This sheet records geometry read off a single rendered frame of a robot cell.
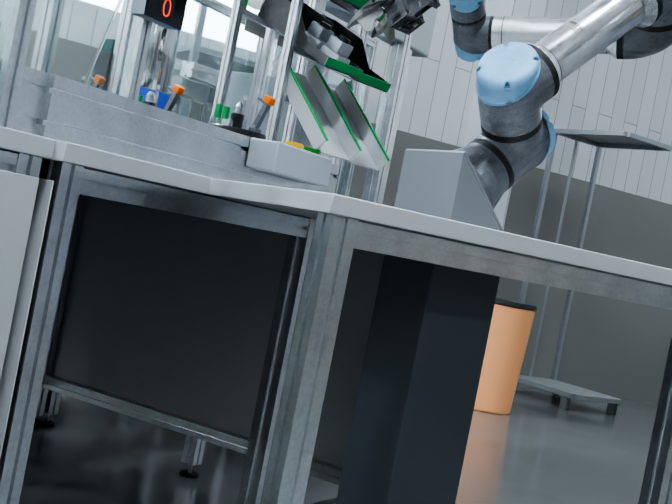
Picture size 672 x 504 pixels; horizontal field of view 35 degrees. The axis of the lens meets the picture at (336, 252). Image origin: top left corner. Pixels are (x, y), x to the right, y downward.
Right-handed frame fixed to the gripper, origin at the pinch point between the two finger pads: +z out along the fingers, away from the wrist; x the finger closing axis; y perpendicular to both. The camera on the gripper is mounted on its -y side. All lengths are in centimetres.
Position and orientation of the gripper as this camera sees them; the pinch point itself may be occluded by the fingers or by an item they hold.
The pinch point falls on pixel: (361, 27)
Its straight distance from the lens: 255.4
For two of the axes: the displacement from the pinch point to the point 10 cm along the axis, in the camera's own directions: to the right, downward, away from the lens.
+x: 6.4, 0.9, 7.6
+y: 3.0, 8.9, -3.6
